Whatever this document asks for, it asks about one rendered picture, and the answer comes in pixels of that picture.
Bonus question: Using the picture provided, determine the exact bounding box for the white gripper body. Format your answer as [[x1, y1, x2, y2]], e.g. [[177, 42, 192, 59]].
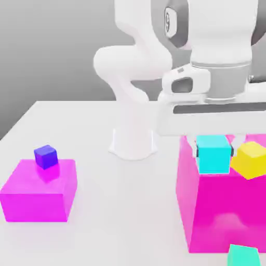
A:
[[157, 92, 266, 137]]

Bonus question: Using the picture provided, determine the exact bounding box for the small blue cube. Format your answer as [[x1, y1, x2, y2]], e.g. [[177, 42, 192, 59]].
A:
[[33, 144, 59, 170]]

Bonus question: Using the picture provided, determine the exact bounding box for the small cyan cube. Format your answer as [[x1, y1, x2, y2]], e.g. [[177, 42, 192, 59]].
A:
[[195, 135, 232, 175]]

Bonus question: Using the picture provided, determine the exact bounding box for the small turquoise cube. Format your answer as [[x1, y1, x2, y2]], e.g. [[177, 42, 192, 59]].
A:
[[227, 244, 261, 266]]

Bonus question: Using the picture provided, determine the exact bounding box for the small yellow cube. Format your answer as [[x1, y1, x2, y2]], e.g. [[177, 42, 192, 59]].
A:
[[230, 141, 266, 180]]

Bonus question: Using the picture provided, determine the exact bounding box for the large pink box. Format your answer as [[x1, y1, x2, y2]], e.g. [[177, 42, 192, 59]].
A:
[[176, 134, 266, 254]]

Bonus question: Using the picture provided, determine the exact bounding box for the large magenta box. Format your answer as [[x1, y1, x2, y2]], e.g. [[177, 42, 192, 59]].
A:
[[0, 158, 78, 223]]

